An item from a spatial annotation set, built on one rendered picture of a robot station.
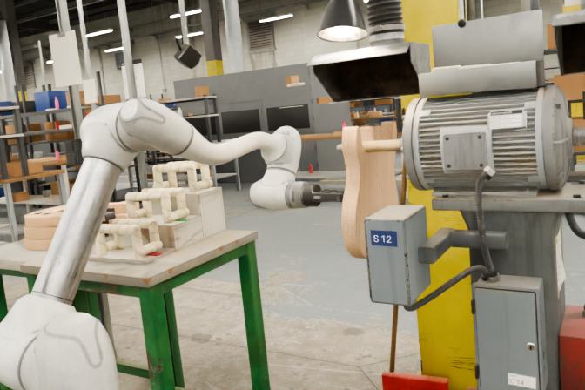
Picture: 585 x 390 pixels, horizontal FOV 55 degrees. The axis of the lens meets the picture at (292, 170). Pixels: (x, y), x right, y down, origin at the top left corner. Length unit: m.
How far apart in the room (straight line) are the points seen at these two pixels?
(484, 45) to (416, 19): 0.93
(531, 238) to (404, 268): 0.34
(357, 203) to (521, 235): 0.43
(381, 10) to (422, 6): 0.86
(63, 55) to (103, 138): 1.78
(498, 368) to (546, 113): 0.60
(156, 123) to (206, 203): 0.72
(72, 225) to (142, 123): 0.32
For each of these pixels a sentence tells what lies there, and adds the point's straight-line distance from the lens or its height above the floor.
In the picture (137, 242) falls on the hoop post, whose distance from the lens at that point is 1.90.
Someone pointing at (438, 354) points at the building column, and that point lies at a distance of 2.75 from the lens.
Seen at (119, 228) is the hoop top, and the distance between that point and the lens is 1.93.
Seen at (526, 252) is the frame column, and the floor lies 0.99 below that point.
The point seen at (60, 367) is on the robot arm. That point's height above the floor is 0.90.
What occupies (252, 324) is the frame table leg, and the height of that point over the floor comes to 0.58.
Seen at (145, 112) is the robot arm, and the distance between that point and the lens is 1.45.
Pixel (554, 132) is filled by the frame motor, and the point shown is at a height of 1.27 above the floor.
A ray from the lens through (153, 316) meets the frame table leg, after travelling 1.76.
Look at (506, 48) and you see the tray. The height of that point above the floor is 1.48.
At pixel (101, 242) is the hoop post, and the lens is 2.02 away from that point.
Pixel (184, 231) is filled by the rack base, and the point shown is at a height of 0.98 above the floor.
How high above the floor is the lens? 1.39
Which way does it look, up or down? 7 degrees down
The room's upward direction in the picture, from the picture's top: 6 degrees counter-clockwise
